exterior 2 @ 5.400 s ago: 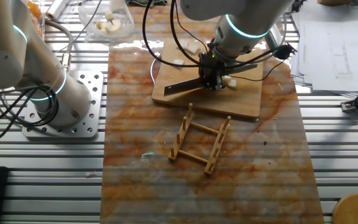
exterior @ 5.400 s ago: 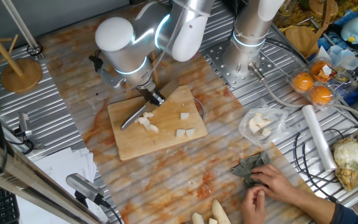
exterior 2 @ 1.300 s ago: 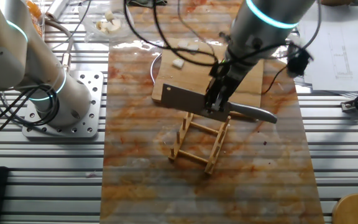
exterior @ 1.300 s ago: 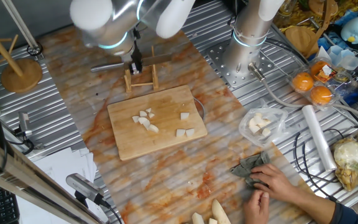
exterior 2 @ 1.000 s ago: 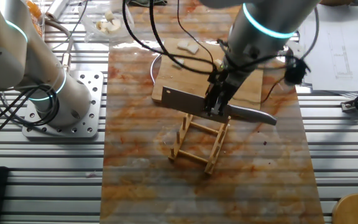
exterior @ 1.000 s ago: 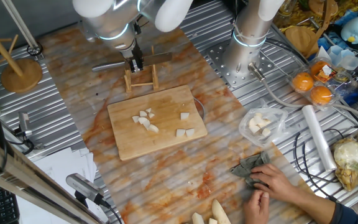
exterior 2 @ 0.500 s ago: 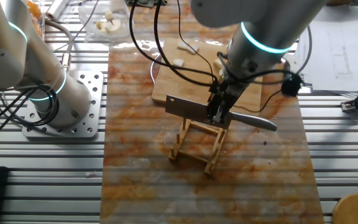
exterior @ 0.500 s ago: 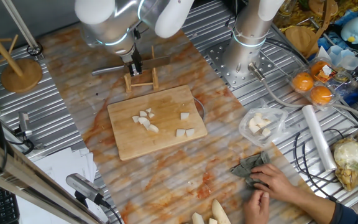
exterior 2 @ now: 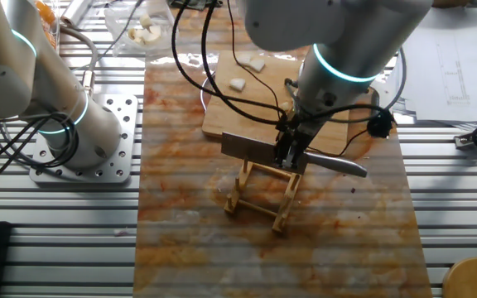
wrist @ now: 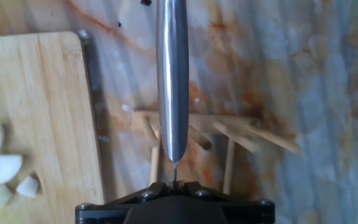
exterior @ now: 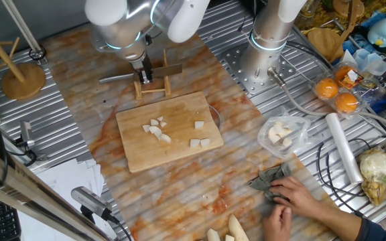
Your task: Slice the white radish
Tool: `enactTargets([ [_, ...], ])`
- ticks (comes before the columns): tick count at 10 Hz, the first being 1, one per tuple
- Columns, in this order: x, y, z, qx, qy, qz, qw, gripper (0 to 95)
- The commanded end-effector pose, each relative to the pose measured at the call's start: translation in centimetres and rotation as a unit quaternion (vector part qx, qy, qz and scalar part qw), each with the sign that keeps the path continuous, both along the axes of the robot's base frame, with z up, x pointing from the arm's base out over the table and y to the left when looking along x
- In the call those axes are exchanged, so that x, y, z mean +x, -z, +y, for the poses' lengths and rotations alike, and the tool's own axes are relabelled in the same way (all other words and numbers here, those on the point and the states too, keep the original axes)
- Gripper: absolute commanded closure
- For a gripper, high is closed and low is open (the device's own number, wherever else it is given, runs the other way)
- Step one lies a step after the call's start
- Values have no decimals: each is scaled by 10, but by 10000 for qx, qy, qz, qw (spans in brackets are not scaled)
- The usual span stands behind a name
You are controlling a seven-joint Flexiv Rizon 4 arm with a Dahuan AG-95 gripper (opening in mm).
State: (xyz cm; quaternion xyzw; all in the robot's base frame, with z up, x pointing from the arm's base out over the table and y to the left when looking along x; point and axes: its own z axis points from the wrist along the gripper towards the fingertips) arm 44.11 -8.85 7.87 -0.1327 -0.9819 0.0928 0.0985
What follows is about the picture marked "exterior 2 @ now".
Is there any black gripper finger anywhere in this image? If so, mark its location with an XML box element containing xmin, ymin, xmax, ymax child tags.
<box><xmin>292</xmin><ymin>140</ymin><xmax>307</xmax><ymax>169</ymax></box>
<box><xmin>274</xmin><ymin>140</ymin><xmax>294</xmax><ymax>169</ymax></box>

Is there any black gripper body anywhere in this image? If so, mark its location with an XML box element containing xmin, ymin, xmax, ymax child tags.
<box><xmin>275</xmin><ymin>113</ymin><xmax>318</xmax><ymax>146</ymax></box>

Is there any steel handle cleaver knife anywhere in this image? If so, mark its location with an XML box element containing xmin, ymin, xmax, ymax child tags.
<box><xmin>220</xmin><ymin>131</ymin><xmax>369</xmax><ymax>178</ymax></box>

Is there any wooden cutting board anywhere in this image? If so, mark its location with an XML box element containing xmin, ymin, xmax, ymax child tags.
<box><xmin>200</xmin><ymin>50</ymin><xmax>351</xmax><ymax>156</ymax></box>

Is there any wooden knife rack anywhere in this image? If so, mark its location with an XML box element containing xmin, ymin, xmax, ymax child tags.
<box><xmin>224</xmin><ymin>159</ymin><xmax>302</xmax><ymax>233</ymax></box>

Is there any orange marble pattern mat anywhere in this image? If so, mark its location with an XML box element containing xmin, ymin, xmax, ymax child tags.
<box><xmin>132</xmin><ymin>0</ymin><xmax>433</xmax><ymax>298</ymax></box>

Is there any white paper stack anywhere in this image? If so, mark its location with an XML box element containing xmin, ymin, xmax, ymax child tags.
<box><xmin>387</xmin><ymin>2</ymin><xmax>477</xmax><ymax>126</ymax></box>

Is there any clear plastic bag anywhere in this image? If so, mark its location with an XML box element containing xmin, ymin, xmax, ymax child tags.
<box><xmin>104</xmin><ymin>0</ymin><xmax>181</xmax><ymax>58</ymax></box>

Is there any wooden mug tree stand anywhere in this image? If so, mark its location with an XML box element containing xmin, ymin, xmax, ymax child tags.
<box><xmin>441</xmin><ymin>257</ymin><xmax>477</xmax><ymax>298</ymax></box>

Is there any white plastic film roll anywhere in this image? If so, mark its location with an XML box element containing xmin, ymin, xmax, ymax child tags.
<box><xmin>60</xmin><ymin>0</ymin><xmax>95</xmax><ymax>27</ymax></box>

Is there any orange fruit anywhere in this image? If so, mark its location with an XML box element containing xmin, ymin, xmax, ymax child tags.
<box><xmin>35</xmin><ymin>0</ymin><xmax>57</xmax><ymax>25</ymax></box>
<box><xmin>44</xmin><ymin>26</ymin><xmax>60</xmax><ymax>50</ymax></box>

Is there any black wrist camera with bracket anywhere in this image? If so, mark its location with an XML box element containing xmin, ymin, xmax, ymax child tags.
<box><xmin>365</xmin><ymin>108</ymin><xmax>398</xmax><ymax>140</ymax></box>

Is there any thin black cable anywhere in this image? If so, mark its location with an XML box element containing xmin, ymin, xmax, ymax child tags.
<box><xmin>225</xmin><ymin>0</ymin><xmax>282</xmax><ymax>112</ymax></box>

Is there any thick black cable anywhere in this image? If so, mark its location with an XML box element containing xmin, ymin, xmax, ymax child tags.
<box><xmin>200</xmin><ymin>0</ymin><xmax>283</xmax><ymax>127</ymax></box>
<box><xmin>170</xmin><ymin>0</ymin><xmax>284</xmax><ymax>118</ymax></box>

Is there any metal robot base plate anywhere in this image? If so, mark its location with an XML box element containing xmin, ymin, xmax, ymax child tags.
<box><xmin>29</xmin><ymin>93</ymin><xmax>139</xmax><ymax>185</ymax></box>

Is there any grey hose with connector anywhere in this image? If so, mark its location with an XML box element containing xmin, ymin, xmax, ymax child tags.
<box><xmin>58</xmin><ymin>24</ymin><xmax>99</xmax><ymax>99</ymax></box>

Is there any black base cable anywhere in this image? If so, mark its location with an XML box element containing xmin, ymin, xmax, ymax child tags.
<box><xmin>0</xmin><ymin>118</ymin><xmax>64</xmax><ymax>190</ymax></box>
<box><xmin>0</xmin><ymin>111</ymin><xmax>80</xmax><ymax>171</ymax></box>

